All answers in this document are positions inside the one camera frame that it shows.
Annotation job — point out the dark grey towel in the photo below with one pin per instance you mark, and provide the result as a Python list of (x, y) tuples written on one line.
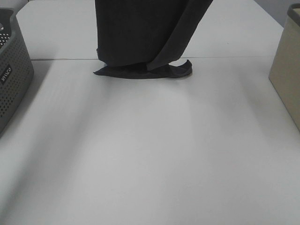
[(139, 39)]

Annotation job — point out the grey perforated plastic basket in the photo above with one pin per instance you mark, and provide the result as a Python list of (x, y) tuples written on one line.
[(16, 69)]

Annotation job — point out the beige fabric storage bin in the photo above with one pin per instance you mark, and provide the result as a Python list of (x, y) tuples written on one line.
[(285, 70)]

